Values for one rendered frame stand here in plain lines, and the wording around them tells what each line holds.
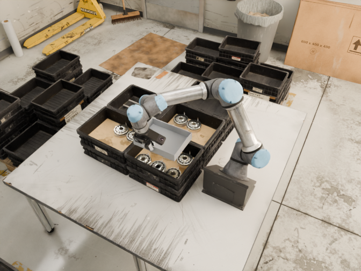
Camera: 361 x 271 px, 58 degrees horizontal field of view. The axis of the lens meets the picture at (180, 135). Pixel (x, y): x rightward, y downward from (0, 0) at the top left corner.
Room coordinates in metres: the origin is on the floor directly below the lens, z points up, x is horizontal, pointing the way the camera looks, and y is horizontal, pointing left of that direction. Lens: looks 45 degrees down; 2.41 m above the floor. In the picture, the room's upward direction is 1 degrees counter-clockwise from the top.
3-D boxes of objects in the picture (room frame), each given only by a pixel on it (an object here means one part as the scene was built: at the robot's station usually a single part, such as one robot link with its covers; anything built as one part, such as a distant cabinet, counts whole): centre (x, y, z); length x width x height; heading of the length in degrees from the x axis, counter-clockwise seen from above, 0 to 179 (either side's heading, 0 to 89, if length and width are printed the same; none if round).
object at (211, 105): (1.85, -0.22, 0.87); 0.40 x 0.30 x 0.11; 57
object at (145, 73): (2.53, 0.33, 0.71); 0.22 x 0.19 x 0.01; 61
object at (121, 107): (1.82, 0.28, 0.87); 0.40 x 0.30 x 0.11; 57
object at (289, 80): (2.97, -1.01, 0.26); 0.40 x 0.30 x 0.23; 61
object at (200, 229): (1.63, 0.09, 0.35); 1.60 x 1.60 x 0.70; 61
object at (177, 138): (1.31, 0.10, 1.08); 0.27 x 0.20 x 0.05; 60
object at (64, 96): (2.38, 1.11, 0.37); 0.40 x 0.30 x 0.45; 151
